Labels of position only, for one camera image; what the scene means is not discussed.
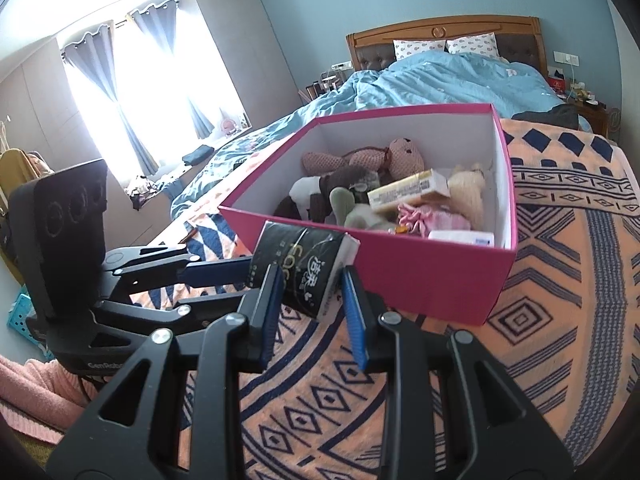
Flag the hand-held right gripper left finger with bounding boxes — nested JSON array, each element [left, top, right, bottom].
[[45, 262, 287, 480]]

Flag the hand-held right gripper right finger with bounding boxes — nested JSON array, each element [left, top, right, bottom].
[[340, 264, 583, 480]]

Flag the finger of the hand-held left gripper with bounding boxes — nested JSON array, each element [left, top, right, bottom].
[[102, 245, 255, 294], [92, 292, 253, 354]]

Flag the black tissue pack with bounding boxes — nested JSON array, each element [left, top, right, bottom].
[[247, 220, 361, 320]]

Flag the pink cardboard box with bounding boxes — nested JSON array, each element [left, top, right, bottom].
[[218, 102, 517, 326]]

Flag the green plush toy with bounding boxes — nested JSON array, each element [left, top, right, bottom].
[[327, 185, 401, 233]]

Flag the pink fabric toy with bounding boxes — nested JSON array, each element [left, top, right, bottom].
[[397, 202, 473, 238]]

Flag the gold tissue pack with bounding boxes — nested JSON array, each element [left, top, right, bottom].
[[366, 169, 451, 212]]

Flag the brown knitted plush toy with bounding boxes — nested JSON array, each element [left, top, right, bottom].
[[274, 165, 381, 221]]

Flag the beige fuzzy plush toy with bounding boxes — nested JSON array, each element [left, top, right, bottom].
[[447, 162, 488, 226]]

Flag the pink knitted plush rabbit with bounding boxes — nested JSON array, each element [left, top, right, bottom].
[[301, 137, 426, 181]]

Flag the person's left forearm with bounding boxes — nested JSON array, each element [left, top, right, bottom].
[[0, 355, 103, 446]]

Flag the yellow chair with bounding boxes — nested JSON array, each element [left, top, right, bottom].
[[0, 147, 56, 286]]

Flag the blue plastic basket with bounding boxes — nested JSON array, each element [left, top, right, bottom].
[[5, 285, 56, 361]]

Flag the pile of mixed clothes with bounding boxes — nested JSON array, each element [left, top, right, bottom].
[[124, 175, 168, 211]]

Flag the dark folded cloth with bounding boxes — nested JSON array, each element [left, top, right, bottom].
[[182, 145, 215, 166]]

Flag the blue grey curtain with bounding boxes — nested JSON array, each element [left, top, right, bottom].
[[60, 20, 161, 176], [127, 0, 217, 141]]

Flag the group of cosmetic bottles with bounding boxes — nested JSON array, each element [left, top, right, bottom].
[[300, 72, 346, 103]]

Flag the light blue duvet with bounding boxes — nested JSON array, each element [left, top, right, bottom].
[[170, 52, 561, 221]]

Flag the wooden bed headboard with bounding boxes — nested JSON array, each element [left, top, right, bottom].
[[346, 15, 548, 78]]

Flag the white printed pillow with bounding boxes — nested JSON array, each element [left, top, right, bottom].
[[393, 37, 447, 61], [446, 32, 501, 58]]

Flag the black garment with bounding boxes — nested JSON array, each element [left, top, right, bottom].
[[511, 103, 581, 132]]

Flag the wooden nightstand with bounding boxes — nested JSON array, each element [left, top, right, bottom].
[[570, 95, 623, 143]]

